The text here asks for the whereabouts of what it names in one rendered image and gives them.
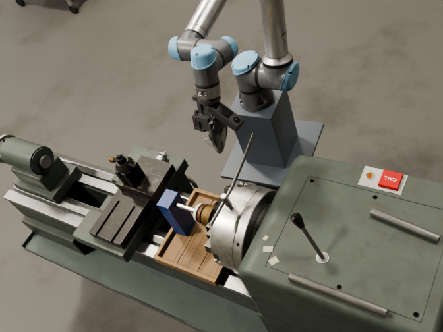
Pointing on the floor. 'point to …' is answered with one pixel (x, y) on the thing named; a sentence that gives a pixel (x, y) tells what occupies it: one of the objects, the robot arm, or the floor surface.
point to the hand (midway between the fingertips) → (221, 150)
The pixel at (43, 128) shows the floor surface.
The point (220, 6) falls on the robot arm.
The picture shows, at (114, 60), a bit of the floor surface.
